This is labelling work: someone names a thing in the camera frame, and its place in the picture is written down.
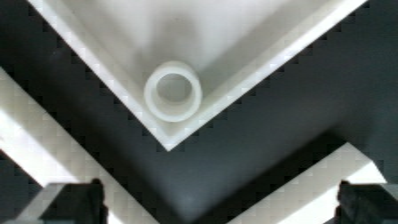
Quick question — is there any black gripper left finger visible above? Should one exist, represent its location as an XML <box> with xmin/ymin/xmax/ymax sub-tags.
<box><xmin>14</xmin><ymin>179</ymin><xmax>110</xmax><ymax>224</ymax></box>

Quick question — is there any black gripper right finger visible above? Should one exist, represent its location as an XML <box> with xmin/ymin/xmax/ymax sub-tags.
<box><xmin>334</xmin><ymin>181</ymin><xmax>398</xmax><ymax>224</ymax></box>

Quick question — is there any white square tabletop panel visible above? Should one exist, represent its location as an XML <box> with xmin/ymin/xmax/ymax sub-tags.
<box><xmin>26</xmin><ymin>0</ymin><xmax>366</xmax><ymax>149</ymax></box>

